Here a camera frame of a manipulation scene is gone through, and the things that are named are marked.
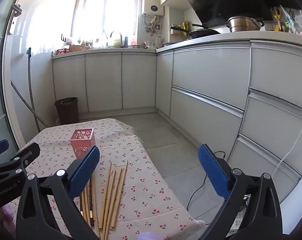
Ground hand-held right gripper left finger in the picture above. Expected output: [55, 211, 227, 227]
[15, 145, 101, 240]

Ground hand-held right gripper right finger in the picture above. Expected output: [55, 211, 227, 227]
[197, 144, 283, 240]

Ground pink perforated utensil holder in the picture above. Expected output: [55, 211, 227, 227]
[68, 128, 96, 159]

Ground bunch of wooden chopsticks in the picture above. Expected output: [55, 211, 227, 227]
[80, 161, 129, 240]

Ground person's left forearm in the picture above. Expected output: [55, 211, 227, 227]
[0, 204, 18, 230]

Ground person's right hand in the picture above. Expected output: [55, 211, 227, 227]
[137, 232, 159, 240]

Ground plain metal mop pole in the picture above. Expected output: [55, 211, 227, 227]
[11, 79, 49, 128]

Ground white power strip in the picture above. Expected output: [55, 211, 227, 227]
[227, 211, 244, 237]

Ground brown trash bin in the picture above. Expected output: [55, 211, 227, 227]
[54, 97, 80, 125]

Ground cherry print tablecloth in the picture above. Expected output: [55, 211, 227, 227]
[6, 118, 206, 240]

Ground white cabinet with doors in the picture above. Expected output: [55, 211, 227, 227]
[52, 49, 158, 113]

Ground woven food basket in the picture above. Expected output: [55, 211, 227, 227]
[68, 44, 90, 52]

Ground white kitchen countertop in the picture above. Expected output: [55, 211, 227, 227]
[52, 31, 302, 55]

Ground black wok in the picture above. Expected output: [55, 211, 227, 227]
[170, 24, 221, 40]

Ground steel sink faucet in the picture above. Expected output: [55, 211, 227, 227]
[110, 31, 123, 48]

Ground steel cooking pot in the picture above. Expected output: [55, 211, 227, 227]
[227, 16, 264, 33]

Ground kitchen window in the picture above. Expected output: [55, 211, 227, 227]
[72, 0, 139, 45]

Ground water heater pipes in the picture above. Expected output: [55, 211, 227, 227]
[144, 14, 163, 34]

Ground yellow scissors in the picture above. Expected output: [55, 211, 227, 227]
[272, 9, 283, 32]

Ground white water heater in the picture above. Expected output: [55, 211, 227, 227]
[142, 0, 164, 15]

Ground black floor cable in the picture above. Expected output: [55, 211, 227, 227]
[187, 151, 226, 213]

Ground white wall socket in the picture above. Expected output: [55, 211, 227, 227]
[263, 21, 278, 32]

